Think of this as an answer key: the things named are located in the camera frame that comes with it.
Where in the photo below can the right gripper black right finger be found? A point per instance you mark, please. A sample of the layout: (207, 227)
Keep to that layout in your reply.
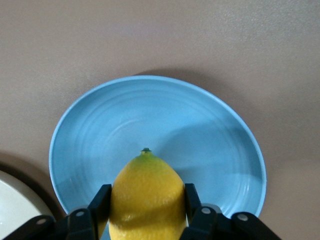
(207, 222)

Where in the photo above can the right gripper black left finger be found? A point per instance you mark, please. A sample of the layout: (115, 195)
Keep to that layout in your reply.
(80, 225)

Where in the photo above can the yellow lemon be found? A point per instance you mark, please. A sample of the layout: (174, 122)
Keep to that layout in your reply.
(147, 197)

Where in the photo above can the beige round plate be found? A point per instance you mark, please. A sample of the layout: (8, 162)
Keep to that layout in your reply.
(15, 200)

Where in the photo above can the blue round plate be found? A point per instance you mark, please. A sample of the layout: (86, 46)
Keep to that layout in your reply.
(160, 117)

